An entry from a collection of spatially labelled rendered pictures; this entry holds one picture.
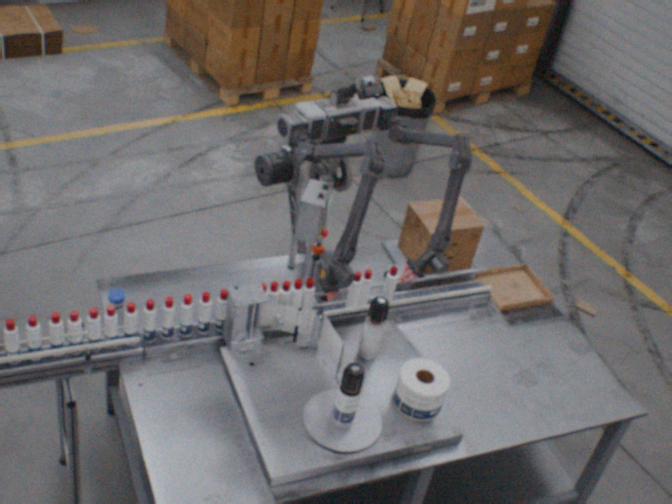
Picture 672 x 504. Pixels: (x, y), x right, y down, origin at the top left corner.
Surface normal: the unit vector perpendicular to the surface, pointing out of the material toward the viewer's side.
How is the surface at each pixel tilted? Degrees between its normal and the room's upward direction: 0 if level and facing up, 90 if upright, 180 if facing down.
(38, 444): 0
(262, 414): 0
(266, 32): 89
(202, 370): 0
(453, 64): 91
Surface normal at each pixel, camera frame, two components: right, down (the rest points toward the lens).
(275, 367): 0.16, -0.78
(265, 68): 0.50, 0.59
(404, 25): -0.77, 0.28
